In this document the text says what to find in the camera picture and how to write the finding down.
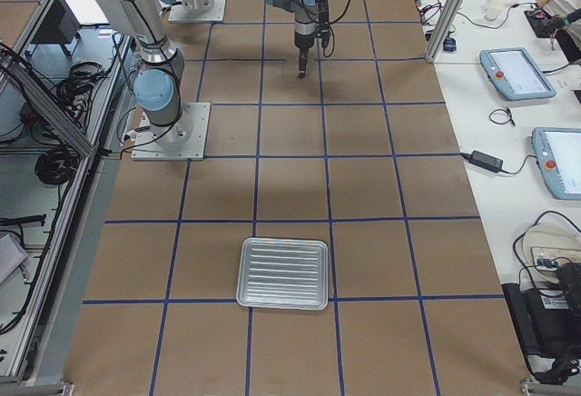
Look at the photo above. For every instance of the brown paper table cover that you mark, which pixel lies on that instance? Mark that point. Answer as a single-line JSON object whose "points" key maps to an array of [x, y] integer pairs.
{"points": [[359, 154]]}

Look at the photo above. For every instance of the black laptop power brick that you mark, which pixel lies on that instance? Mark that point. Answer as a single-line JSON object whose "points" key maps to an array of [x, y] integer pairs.
{"points": [[484, 161]]}

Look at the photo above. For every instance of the upper blue teach pendant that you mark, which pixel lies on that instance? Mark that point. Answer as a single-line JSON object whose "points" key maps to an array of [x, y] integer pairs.
{"points": [[515, 75]]}

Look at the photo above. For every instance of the aluminium frame post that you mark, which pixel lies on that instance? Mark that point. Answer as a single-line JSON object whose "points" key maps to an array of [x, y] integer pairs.
{"points": [[441, 29]]}

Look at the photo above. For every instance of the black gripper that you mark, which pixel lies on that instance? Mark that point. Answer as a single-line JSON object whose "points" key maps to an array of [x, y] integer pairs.
{"points": [[301, 41]]}

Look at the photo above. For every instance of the lower blue teach pendant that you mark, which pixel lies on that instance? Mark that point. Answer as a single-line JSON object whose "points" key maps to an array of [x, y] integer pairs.
{"points": [[558, 156]]}

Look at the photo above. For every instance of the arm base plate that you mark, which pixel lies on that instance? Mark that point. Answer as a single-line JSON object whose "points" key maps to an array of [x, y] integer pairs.
{"points": [[185, 140], [197, 11]]}

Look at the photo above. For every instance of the silver ribbed metal tray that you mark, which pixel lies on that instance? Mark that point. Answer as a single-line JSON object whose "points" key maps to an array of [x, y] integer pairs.
{"points": [[283, 274]]}

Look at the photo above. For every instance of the blue teach pendant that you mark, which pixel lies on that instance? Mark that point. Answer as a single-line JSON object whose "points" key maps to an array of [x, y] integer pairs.
{"points": [[558, 156], [515, 75]]}

